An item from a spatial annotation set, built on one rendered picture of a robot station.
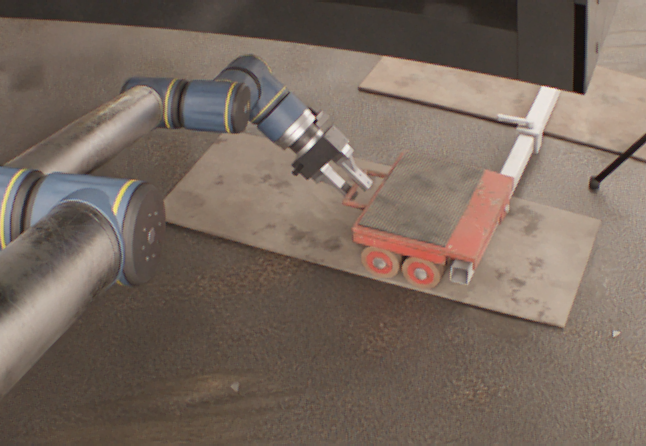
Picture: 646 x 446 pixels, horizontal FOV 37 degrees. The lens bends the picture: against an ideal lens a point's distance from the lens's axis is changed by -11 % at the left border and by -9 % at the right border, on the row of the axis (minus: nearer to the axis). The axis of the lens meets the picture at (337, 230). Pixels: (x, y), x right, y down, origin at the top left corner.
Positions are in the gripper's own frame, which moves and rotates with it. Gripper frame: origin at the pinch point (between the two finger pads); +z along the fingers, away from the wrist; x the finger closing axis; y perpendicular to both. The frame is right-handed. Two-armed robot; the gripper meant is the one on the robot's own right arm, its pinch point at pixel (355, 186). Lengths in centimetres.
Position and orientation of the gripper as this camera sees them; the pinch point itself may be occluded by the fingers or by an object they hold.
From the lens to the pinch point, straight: 232.1
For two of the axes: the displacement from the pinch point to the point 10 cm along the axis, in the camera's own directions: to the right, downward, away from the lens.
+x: 5.7, -4.4, -6.9
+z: 7.2, 6.8, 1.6
